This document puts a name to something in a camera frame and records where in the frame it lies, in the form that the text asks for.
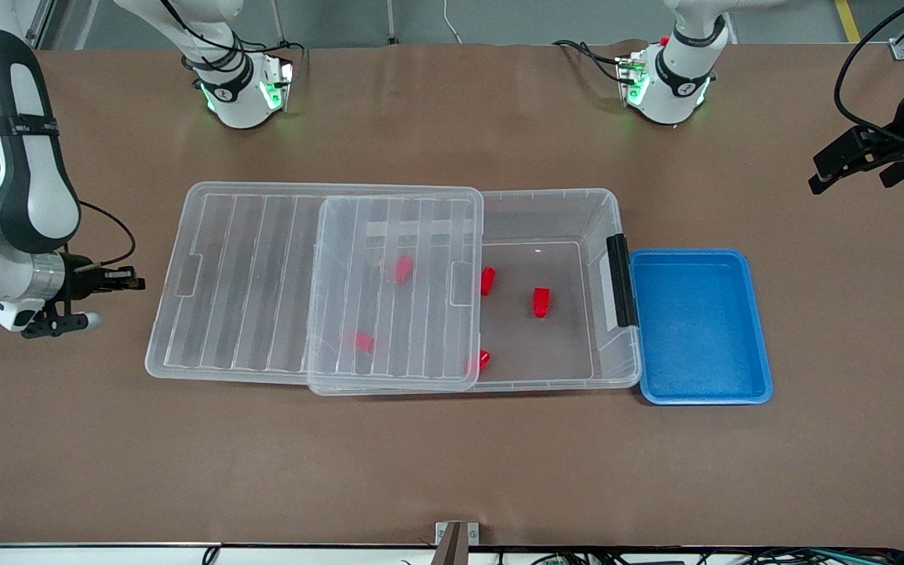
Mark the clear ribbed plastic lid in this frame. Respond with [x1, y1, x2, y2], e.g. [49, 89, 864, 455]
[144, 181, 485, 395]

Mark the black box latch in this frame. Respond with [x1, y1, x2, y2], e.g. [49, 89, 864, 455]
[607, 233, 640, 328]

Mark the clear plastic storage box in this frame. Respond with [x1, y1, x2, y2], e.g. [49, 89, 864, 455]
[309, 188, 643, 393]

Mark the blue plastic tray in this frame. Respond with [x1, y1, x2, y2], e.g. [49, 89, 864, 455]
[629, 249, 774, 406]

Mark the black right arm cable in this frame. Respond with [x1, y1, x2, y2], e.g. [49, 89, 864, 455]
[0, 0, 137, 268]

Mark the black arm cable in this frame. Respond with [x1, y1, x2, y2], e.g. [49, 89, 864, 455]
[0, 0, 137, 268]
[834, 0, 904, 150]

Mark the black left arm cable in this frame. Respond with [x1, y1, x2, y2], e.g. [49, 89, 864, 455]
[834, 0, 904, 150]

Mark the metal bracket with brown post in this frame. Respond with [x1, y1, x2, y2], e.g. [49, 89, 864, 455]
[435, 521, 480, 565]

